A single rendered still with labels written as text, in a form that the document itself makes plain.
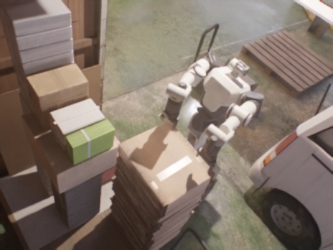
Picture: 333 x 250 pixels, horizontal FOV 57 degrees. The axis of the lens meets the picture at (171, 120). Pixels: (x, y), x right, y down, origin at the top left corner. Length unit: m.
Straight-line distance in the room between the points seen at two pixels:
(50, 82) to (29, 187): 1.45
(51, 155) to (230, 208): 1.97
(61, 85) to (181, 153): 0.81
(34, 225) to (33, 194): 0.27
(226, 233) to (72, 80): 2.02
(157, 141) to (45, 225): 1.26
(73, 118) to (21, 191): 1.42
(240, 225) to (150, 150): 1.51
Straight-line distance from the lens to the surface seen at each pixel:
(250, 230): 3.13
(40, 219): 2.77
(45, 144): 1.71
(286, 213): 3.00
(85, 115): 1.61
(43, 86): 1.61
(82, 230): 2.71
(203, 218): 3.00
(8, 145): 2.65
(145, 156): 1.84
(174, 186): 1.78
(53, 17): 1.59
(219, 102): 2.03
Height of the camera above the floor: 2.63
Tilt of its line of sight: 48 degrees down
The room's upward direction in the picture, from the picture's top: 18 degrees clockwise
